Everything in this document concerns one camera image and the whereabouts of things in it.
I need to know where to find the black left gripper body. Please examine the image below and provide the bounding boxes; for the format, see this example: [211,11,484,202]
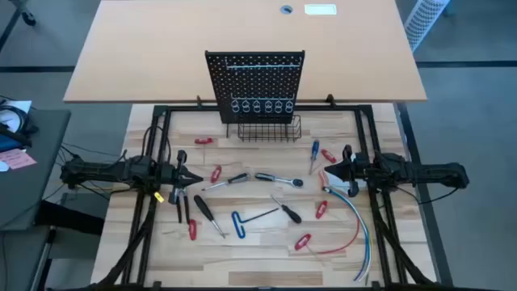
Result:
[159,149,191,194]

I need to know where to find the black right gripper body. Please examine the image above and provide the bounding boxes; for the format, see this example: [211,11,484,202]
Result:
[341,144,368,199]

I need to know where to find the red T-handle hex key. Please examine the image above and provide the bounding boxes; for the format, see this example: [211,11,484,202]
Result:
[293,233,326,268]
[314,200,349,226]
[161,218,198,242]
[209,163,233,184]
[194,137,214,162]
[313,148,338,174]

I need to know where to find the large black screwdriver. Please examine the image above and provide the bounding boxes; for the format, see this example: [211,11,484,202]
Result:
[193,194,226,239]

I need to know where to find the blue handled screwdriver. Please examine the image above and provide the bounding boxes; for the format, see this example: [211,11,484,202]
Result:
[308,138,321,176]

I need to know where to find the black handled pliers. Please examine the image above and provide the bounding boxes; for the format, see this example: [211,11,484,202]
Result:
[168,186,191,226]

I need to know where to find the small black screwdriver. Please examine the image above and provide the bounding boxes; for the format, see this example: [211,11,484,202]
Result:
[270,195,303,225]

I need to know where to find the blue T-handle hex key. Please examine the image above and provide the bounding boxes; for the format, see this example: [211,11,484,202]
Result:
[230,207,281,240]

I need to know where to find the silver ratchet wrench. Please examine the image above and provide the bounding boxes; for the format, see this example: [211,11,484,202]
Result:
[254,172,305,188]

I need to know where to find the black metal pegboard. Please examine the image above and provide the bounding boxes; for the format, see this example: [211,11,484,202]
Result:
[204,50,306,124]

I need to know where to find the tan wooden desk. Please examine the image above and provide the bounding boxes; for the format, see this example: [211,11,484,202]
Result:
[63,0,428,104]

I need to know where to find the dark grey side table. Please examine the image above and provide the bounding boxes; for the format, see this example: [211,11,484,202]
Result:
[0,108,73,231]

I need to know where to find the pink paper note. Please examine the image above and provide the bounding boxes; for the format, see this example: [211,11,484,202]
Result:
[0,148,38,171]

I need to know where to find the silver table leg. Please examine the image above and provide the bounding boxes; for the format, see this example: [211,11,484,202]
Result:
[30,226,57,291]

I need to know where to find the white desk label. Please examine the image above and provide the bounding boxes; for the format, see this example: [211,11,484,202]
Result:
[304,3,338,16]

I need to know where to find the white perforated panel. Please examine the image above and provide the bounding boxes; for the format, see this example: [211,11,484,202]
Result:
[403,0,452,53]

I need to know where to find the white paper sheet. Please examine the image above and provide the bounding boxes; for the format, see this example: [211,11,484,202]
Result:
[0,99,32,134]

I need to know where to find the blue object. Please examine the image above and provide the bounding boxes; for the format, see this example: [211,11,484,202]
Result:
[0,135,21,153]

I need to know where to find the black chair base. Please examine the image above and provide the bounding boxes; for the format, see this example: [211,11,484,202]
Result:
[7,0,37,27]

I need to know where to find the red cable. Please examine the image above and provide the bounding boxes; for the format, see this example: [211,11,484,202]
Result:
[317,189,361,255]

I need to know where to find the black wire basket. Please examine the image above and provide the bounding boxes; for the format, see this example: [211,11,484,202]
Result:
[225,114,303,144]

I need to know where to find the blue cable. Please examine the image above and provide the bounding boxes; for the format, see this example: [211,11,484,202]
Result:
[329,188,371,283]

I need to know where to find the black metal rig frame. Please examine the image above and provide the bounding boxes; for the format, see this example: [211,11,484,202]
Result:
[92,103,454,291]

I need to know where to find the white cable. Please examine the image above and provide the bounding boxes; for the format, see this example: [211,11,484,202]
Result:
[329,188,372,280]

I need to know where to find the silver ring holder rail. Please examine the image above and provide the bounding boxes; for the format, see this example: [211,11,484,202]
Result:
[229,94,295,115]

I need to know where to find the green cable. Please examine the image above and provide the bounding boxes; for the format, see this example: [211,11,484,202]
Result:
[329,189,374,286]

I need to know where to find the silver screwdriver holder rail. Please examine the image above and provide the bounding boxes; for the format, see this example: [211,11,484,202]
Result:
[224,56,303,70]

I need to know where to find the black coiled cable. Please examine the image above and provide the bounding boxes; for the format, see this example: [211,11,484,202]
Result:
[0,103,40,149]

